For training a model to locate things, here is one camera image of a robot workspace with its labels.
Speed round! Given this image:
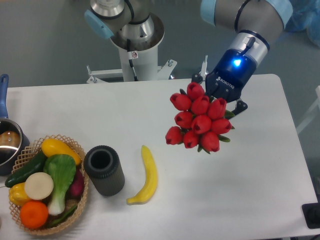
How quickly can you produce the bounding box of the orange fruit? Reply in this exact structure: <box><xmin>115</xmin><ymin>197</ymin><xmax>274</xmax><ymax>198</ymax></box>
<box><xmin>19</xmin><ymin>201</ymin><xmax>49</xmax><ymax>229</ymax></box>

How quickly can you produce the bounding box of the green cucumber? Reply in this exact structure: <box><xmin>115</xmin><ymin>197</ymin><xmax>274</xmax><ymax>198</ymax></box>
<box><xmin>4</xmin><ymin>150</ymin><xmax>48</xmax><ymax>188</ymax></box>

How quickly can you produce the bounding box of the yellow bell pepper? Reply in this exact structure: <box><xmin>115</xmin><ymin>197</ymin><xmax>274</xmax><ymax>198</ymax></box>
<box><xmin>9</xmin><ymin>182</ymin><xmax>32</xmax><ymax>207</ymax></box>

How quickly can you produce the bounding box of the yellow squash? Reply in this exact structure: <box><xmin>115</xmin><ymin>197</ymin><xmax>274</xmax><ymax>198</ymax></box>
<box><xmin>41</xmin><ymin>138</ymin><xmax>81</xmax><ymax>166</ymax></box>

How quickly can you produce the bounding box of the red tulip bouquet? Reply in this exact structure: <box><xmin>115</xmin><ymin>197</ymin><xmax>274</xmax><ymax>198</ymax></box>
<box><xmin>165</xmin><ymin>82</ymin><xmax>234</xmax><ymax>154</ymax></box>

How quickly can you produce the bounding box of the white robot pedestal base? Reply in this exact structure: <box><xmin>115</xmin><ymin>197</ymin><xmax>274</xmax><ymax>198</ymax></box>
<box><xmin>84</xmin><ymin>10</ymin><xmax>178</xmax><ymax>82</ymax></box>

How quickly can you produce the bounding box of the white frame at right edge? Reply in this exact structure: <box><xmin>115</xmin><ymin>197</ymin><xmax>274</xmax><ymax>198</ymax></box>
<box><xmin>296</xmin><ymin>85</ymin><xmax>320</xmax><ymax>135</ymax></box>

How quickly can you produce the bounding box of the blue handled saucepan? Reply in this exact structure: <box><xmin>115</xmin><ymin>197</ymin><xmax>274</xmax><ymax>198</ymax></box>
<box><xmin>0</xmin><ymin>74</ymin><xmax>30</xmax><ymax>176</ymax></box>

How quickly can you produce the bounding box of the blue plastic bag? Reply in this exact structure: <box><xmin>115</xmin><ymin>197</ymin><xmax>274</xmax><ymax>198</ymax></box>
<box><xmin>285</xmin><ymin>0</ymin><xmax>320</xmax><ymax>48</ymax></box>

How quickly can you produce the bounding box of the dark grey ribbed vase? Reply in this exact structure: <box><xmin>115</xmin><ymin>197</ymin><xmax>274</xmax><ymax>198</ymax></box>
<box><xmin>83</xmin><ymin>145</ymin><xmax>125</xmax><ymax>197</ymax></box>

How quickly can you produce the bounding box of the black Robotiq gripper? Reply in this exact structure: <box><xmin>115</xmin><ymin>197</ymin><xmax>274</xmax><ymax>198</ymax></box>
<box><xmin>191</xmin><ymin>49</ymin><xmax>257</xmax><ymax>116</ymax></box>

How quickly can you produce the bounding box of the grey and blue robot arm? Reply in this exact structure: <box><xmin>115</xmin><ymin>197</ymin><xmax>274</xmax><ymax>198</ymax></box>
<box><xmin>84</xmin><ymin>0</ymin><xmax>293</xmax><ymax>119</ymax></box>

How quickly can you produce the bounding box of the purple sweet potato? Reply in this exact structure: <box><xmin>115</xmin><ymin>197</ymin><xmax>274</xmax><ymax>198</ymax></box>
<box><xmin>69</xmin><ymin>168</ymin><xmax>85</xmax><ymax>198</ymax></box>

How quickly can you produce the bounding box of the woven wicker basket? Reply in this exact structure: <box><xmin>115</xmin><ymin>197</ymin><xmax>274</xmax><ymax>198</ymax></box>
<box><xmin>9</xmin><ymin>134</ymin><xmax>89</xmax><ymax>236</ymax></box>

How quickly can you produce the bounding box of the green chili pepper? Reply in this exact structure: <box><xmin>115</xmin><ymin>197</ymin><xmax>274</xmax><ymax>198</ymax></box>
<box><xmin>46</xmin><ymin>205</ymin><xmax>78</xmax><ymax>229</ymax></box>

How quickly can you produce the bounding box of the black device at table edge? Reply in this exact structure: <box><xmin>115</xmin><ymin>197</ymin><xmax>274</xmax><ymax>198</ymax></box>
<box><xmin>301</xmin><ymin>202</ymin><xmax>320</xmax><ymax>229</ymax></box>

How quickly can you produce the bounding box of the black cable on pedestal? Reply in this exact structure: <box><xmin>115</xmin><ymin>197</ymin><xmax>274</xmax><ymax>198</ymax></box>
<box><xmin>126</xmin><ymin>38</ymin><xmax>139</xmax><ymax>82</ymax></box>

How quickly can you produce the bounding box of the green bok choy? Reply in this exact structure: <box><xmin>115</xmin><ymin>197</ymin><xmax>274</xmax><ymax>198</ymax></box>
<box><xmin>43</xmin><ymin>154</ymin><xmax>76</xmax><ymax>216</ymax></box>

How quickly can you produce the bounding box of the yellow banana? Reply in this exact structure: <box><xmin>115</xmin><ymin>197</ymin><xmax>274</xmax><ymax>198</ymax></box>
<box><xmin>126</xmin><ymin>145</ymin><xmax>158</xmax><ymax>205</ymax></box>

